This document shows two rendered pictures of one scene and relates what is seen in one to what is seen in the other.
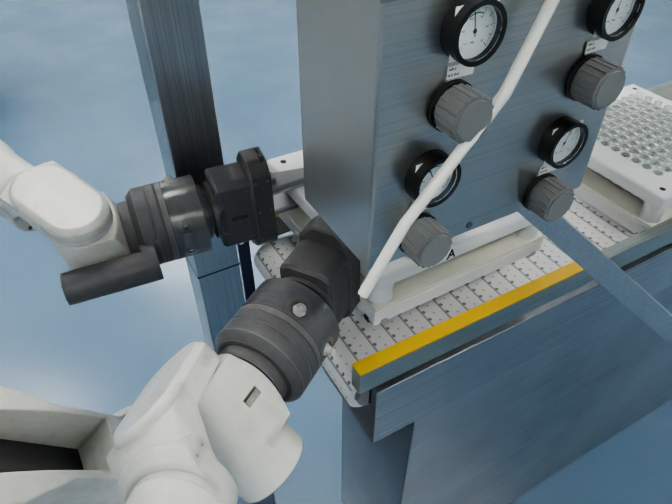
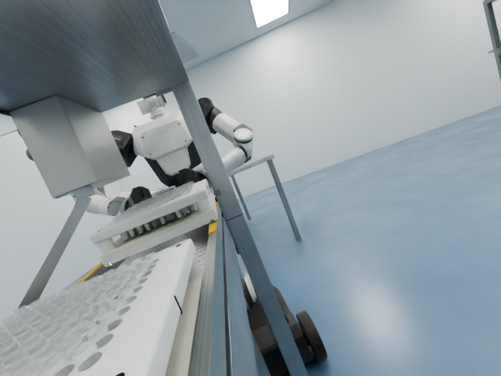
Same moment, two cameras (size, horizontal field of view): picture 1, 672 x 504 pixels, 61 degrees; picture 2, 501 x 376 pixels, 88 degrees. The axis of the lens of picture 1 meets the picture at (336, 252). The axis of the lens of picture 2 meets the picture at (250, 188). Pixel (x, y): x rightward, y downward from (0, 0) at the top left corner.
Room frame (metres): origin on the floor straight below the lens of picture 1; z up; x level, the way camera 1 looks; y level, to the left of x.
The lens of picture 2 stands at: (1.04, -0.57, 0.95)
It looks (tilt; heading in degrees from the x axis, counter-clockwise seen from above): 8 degrees down; 116
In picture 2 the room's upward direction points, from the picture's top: 21 degrees counter-clockwise
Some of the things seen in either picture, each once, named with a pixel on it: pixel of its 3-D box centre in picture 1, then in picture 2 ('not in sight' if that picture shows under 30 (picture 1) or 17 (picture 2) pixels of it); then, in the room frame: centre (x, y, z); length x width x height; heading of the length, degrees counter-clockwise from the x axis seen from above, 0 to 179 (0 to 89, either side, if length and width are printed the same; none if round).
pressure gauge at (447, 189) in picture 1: (432, 178); not in sight; (0.32, -0.06, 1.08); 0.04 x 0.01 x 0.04; 119
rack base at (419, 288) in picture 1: (399, 219); (168, 222); (0.56, -0.08, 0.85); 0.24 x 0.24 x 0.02; 31
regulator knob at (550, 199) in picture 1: (550, 193); not in sight; (0.37, -0.17, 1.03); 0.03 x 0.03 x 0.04; 29
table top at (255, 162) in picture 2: not in sight; (202, 180); (-0.59, 1.80, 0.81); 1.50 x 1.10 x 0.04; 133
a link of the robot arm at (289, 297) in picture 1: (309, 302); (139, 207); (0.37, 0.03, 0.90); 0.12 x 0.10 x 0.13; 153
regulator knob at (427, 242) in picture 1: (426, 235); not in sight; (0.31, -0.06, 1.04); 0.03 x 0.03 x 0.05; 29
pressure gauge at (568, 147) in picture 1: (562, 142); not in sight; (0.38, -0.17, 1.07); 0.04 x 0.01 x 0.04; 119
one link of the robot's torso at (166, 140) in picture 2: not in sight; (172, 148); (0.22, 0.50, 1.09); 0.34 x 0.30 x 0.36; 31
